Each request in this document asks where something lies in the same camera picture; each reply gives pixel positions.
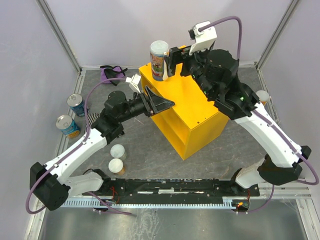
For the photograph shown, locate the tall porridge can with spoon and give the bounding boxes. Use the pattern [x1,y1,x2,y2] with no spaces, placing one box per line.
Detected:
[150,40,169,81]

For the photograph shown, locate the yellow cabinet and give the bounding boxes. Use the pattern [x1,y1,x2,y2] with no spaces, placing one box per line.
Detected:
[138,44,230,161]

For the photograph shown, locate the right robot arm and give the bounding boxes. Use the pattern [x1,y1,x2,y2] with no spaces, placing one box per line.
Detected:
[164,46,311,189]

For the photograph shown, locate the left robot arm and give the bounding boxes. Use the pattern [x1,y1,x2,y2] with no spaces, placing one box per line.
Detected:
[29,86,175,211]

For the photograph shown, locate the purple black pouch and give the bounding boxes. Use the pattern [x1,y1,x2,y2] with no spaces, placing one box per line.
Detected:
[100,65,128,86]

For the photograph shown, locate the clear jar upper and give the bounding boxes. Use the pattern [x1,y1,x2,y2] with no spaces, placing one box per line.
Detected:
[110,144,127,161]

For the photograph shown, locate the black white striped cloth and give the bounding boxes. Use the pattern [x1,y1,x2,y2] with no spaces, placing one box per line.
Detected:
[84,112,100,133]

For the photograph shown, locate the clear jar orange contents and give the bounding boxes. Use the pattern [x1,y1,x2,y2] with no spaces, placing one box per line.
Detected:
[108,158,126,175]

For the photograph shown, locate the blue tin can upper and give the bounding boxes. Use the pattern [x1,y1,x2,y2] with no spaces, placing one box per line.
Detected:
[66,93,85,117]

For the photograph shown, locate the blue yellow tin can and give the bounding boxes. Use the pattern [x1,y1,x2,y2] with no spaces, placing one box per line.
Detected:
[55,114,81,139]

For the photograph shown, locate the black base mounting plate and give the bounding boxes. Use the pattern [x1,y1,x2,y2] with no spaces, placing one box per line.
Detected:
[96,178,260,204]

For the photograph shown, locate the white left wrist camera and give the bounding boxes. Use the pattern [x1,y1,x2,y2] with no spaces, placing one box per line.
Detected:
[125,73,141,94]

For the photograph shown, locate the white slotted cable duct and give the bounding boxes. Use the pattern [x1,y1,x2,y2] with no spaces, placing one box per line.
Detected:
[61,196,236,210]

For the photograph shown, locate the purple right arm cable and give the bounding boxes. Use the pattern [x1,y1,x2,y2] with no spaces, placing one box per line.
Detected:
[197,15,320,215]

